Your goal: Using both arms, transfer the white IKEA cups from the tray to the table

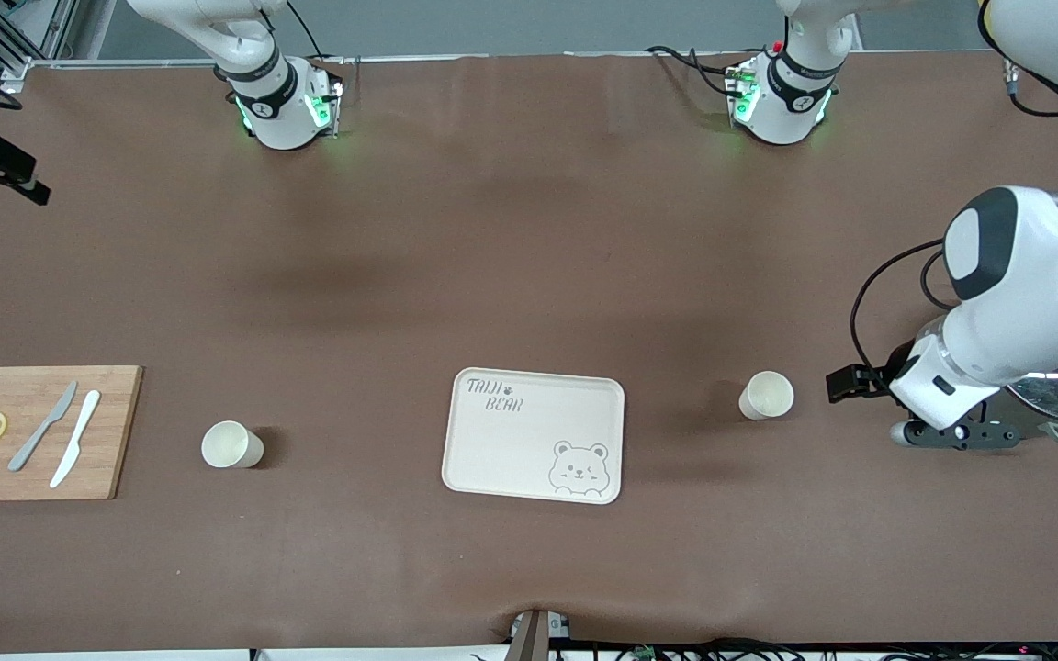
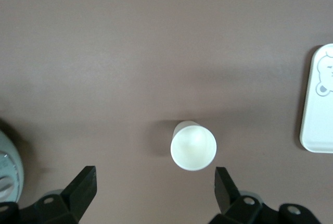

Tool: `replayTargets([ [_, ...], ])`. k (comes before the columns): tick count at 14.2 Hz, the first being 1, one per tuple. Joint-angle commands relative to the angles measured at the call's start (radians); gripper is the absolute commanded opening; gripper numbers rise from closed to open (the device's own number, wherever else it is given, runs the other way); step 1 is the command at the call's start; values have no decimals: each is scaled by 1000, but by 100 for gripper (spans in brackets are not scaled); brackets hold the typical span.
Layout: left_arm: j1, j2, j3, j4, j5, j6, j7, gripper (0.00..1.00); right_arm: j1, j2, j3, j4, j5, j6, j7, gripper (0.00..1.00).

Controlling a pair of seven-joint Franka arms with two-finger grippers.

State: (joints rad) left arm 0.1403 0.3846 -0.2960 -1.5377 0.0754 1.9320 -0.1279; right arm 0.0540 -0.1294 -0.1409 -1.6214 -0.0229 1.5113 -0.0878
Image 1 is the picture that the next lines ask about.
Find black right base cable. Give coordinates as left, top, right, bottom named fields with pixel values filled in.
left=258, top=0, right=348, bottom=67

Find cream tray with bear print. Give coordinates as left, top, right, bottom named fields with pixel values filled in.
left=441, top=367, right=626, bottom=506

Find bamboo cutting board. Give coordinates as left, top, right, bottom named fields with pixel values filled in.
left=0, top=365, right=144, bottom=502

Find grey plastic knife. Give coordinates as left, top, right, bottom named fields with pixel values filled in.
left=7, top=381, right=79, bottom=473

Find white plastic knife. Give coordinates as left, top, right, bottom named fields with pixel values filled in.
left=49, top=389, right=102, bottom=489

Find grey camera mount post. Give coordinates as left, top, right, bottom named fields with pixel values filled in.
left=509, top=609, right=574, bottom=661

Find black left base cables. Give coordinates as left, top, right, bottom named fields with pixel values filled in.
left=646, top=43, right=743, bottom=98

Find white plastic cup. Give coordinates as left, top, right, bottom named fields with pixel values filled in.
left=200, top=420, right=265, bottom=470
left=737, top=370, right=795, bottom=421

